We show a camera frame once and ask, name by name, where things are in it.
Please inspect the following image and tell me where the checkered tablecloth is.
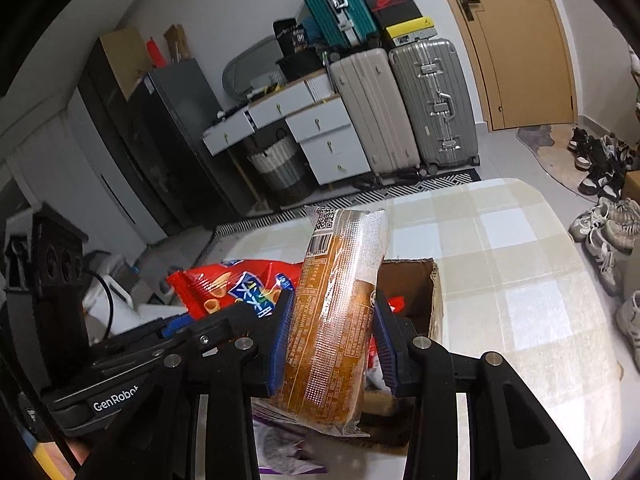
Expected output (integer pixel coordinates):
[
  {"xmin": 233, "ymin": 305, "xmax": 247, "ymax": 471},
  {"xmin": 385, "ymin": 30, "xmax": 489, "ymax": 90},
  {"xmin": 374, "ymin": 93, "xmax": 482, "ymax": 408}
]
[{"xmin": 215, "ymin": 177, "xmax": 626, "ymax": 480}]

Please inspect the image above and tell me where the small cardboard carton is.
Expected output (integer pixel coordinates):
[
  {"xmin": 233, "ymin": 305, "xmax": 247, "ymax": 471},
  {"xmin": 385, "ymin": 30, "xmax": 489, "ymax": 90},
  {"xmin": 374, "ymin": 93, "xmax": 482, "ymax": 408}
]
[{"xmin": 620, "ymin": 170, "xmax": 640, "ymax": 201}]

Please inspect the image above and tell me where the large cardboard carton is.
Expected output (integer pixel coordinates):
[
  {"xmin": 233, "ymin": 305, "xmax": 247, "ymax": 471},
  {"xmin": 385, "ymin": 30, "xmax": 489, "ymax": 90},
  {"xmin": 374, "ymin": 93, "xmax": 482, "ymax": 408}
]
[{"xmin": 99, "ymin": 27, "xmax": 153, "ymax": 101}]

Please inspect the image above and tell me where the orange bread packet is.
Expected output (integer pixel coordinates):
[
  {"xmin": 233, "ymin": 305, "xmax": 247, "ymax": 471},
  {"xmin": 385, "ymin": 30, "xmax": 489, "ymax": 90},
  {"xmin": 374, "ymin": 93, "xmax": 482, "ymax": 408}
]
[{"xmin": 270, "ymin": 205, "xmax": 388, "ymax": 438}]

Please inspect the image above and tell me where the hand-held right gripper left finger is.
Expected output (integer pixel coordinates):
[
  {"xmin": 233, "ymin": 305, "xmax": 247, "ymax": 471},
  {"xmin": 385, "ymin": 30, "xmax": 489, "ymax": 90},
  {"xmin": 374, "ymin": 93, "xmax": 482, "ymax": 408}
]
[{"xmin": 75, "ymin": 290, "xmax": 297, "ymax": 480}]

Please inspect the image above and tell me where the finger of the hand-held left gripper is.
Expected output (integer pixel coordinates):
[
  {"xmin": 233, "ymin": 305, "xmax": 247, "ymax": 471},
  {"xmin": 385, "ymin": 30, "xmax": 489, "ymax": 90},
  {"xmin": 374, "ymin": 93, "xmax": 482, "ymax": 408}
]
[{"xmin": 92, "ymin": 292, "xmax": 293, "ymax": 368}]

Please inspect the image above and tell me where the red chip bag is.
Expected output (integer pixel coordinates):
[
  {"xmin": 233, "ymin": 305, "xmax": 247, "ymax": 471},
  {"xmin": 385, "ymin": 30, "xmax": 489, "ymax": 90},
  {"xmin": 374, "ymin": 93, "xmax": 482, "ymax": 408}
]
[{"xmin": 166, "ymin": 258, "xmax": 306, "ymax": 322}]

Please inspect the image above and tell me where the brown cardboard box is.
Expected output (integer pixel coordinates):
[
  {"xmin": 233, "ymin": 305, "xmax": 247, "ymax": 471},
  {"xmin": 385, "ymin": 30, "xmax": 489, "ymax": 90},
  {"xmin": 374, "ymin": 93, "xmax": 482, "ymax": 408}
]
[{"xmin": 360, "ymin": 257, "xmax": 445, "ymax": 456}]

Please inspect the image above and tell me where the pile of shoes on floor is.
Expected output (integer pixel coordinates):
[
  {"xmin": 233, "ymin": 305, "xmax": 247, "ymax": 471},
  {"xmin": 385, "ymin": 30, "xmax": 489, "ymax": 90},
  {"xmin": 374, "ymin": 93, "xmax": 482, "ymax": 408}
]
[{"xmin": 567, "ymin": 127, "xmax": 640, "ymax": 361}]

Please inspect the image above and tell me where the black tall cabinet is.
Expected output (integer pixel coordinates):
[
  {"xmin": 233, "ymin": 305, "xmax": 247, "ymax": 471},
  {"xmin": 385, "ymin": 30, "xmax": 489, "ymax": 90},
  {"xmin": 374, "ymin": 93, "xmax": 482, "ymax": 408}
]
[{"xmin": 77, "ymin": 40, "xmax": 173, "ymax": 241}]

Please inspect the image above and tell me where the white grey purple-trim snack packet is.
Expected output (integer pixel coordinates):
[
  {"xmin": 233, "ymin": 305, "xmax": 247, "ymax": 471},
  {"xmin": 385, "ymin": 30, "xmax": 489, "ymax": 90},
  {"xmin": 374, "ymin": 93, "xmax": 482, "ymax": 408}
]
[{"xmin": 251, "ymin": 400, "xmax": 328, "ymax": 476}]

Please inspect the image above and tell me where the teal suitcase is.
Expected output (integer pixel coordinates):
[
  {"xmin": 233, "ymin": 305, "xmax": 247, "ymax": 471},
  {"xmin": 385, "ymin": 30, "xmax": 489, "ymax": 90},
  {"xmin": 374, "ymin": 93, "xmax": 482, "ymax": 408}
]
[{"xmin": 289, "ymin": 0, "xmax": 382, "ymax": 48}]

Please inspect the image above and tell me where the plain black shoebox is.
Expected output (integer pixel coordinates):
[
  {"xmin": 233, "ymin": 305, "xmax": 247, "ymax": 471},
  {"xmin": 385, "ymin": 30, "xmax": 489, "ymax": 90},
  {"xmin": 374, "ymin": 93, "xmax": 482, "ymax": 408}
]
[{"xmin": 372, "ymin": 0, "xmax": 423, "ymax": 28}]

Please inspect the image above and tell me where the grey brown door mat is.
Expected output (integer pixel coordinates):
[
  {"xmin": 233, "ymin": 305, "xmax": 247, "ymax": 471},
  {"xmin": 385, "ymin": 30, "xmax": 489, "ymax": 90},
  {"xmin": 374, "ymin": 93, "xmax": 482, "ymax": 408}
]
[{"xmin": 516, "ymin": 124, "xmax": 626, "ymax": 206}]

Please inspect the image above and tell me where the wooden door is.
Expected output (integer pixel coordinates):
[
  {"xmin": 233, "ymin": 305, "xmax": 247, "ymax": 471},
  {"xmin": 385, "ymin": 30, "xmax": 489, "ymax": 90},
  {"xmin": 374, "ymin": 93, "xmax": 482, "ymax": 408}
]
[{"xmin": 427, "ymin": 0, "xmax": 576, "ymax": 132}]

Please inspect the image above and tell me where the black bag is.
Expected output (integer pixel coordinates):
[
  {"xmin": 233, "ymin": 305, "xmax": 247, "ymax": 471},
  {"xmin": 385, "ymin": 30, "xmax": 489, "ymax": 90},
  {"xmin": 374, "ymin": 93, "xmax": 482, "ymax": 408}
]
[{"xmin": 276, "ymin": 50, "xmax": 326, "ymax": 81}]

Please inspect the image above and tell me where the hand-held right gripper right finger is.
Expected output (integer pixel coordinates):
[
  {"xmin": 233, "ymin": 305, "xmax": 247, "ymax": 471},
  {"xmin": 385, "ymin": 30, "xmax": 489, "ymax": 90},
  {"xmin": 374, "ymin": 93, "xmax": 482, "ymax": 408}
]
[{"xmin": 371, "ymin": 290, "xmax": 591, "ymax": 480}]

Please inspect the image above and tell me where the black cable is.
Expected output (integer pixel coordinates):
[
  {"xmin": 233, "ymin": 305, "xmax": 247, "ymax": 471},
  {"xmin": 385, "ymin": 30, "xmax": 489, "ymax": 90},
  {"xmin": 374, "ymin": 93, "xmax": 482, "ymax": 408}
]
[{"xmin": 82, "ymin": 269, "xmax": 117, "ymax": 336}]

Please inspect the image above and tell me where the dark grey refrigerator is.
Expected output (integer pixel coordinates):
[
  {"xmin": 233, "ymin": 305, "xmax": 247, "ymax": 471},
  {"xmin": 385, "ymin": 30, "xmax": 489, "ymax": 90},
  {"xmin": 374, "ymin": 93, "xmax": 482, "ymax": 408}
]
[{"xmin": 127, "ymin": 57, "xmax": 251, "ymax": 216}]

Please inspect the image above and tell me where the silver suitcase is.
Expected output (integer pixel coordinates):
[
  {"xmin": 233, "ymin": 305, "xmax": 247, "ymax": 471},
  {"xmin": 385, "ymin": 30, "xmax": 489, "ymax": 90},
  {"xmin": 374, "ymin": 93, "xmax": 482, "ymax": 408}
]
[{"xmin": 387, "ymin": 37, "xmax": 482, "ymax": 176}]

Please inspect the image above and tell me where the woven laundry basket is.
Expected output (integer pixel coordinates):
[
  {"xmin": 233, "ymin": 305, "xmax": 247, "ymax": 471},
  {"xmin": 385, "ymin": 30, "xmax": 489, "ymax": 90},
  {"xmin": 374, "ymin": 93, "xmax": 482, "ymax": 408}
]
[{"xmin": 247, "ymin": 135, "xmax": 311, "ymax": 193}]

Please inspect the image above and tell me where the yellow black shoebox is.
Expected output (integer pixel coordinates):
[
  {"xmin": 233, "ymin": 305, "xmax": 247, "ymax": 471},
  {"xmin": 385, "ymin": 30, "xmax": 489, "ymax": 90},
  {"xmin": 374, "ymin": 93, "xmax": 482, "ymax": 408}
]
[{"xmin": 382, "ymin": 17, "xmax": 436, "ymax": 50}]

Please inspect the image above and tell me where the oval mirror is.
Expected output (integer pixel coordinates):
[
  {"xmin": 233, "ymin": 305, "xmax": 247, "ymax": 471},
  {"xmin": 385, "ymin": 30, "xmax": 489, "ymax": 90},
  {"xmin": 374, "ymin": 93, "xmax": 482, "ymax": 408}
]
[{"xmin": 222, "ymin": 37, "xmax": 306, "ymax": 101}]

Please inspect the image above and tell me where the black printed box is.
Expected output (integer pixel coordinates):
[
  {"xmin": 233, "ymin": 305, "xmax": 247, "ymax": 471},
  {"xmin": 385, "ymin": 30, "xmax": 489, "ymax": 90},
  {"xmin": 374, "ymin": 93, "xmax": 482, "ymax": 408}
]
[{"xmin": 272, "ymin": 17, "xmax": 311, "ymax": 58}]

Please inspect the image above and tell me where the white drawer dresser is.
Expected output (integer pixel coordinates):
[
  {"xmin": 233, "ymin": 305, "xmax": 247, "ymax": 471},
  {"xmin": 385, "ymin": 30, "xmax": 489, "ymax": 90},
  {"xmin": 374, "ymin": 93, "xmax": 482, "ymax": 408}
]
[{"xmin": 202, "ymin": 67, "xmax": 373, "ymax": 186}]

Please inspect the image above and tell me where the beige suitcase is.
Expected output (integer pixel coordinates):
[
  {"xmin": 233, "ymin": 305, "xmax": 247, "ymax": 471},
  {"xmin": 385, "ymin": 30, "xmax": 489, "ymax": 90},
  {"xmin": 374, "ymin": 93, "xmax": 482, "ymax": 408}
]
[{"xmin": 327, "ymin": 47, "xmax": 422, "ymax": 181}]

